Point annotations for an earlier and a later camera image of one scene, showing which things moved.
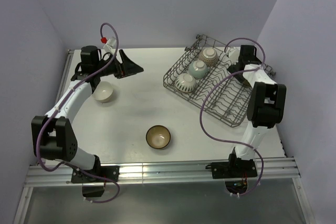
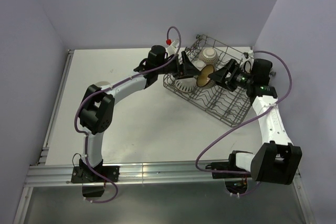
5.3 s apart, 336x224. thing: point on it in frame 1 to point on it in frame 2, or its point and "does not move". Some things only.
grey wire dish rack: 200,74 does not move
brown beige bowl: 158,137 to 203,78
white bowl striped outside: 185,83 does not move
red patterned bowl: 209,55 does not move
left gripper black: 127,68 to 186,69
